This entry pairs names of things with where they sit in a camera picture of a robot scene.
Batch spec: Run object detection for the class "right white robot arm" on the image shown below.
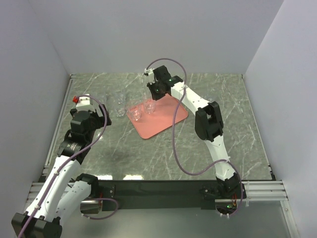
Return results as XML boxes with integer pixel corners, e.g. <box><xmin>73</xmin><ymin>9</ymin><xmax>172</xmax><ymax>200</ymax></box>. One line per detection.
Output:
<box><xmin>144</xmin><ymin>65</ymin><xmax>244</xmax><ymax>198</ymax></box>

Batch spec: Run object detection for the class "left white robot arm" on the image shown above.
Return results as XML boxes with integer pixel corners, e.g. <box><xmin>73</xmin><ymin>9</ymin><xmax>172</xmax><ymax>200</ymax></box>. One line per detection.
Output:
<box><xmin>11</xmin><ymin>102</ymin><xmax>111</xmax><ymax>238</ymax></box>

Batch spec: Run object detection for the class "pink plastic tray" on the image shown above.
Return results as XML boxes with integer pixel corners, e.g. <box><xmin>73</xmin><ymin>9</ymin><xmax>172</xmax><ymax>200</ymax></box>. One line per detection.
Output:
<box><xmin>127</xmin><ymin>95</ymin><xmax>178</xmax><ymax>139</ymax></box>

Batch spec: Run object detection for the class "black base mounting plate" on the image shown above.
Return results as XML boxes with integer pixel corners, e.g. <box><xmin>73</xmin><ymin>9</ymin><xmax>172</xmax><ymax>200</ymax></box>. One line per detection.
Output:
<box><xmin>94</xmin><ymin>179</ymin><xmax>248</xmax><ymax>212</ymax></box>

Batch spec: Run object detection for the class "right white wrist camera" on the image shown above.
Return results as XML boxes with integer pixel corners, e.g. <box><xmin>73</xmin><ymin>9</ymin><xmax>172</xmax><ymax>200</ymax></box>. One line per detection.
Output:
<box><xmin>144</xmin><ymin>68</ymin><xmax>154</xmax><ymax>76</ymax></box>

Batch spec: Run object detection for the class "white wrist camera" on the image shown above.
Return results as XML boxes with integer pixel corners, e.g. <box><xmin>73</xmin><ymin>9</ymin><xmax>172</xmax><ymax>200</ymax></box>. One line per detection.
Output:
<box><xmin>73</xmin><ymin>96</ymin><xmax>95</xmax><ymax>112</ymax></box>
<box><xmin>144</xmin><ymin>68</ymin><xmax>154</xmax><ymax>76</ymax></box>

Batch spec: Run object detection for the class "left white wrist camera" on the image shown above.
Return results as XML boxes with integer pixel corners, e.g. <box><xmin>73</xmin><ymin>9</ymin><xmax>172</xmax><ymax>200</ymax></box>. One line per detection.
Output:
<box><xmin>73</xmin><ymin>96</ymin><xmax>95</xmax><ymax>112</ymax></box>

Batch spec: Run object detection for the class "aluminium frame rail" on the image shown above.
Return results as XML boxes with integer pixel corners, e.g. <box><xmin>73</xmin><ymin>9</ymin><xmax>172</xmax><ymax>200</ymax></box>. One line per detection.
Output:
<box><xmin>26</xmin><ymin>180</ymin><xmax>288</xmax><ymax>206</ymax></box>

